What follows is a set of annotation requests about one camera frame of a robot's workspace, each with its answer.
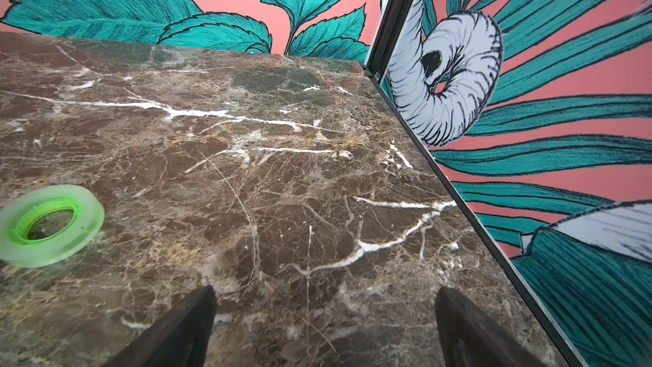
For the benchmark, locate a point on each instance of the green tape roll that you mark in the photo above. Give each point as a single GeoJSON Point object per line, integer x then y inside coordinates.
{"type": "Point", "coordinates": [18, 217]}

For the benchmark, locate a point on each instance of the black corner frame post right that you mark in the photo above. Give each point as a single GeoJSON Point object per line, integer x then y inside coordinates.
{"type": "Point", "coordinates": [394, 14]}

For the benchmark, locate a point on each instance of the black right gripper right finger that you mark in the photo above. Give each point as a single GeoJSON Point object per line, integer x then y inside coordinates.
{"type": "Point", "coordinates": [469, 337]}

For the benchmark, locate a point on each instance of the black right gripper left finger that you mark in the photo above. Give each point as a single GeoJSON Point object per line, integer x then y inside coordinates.
{"type": "Point", "coordinates": [178, 338]}

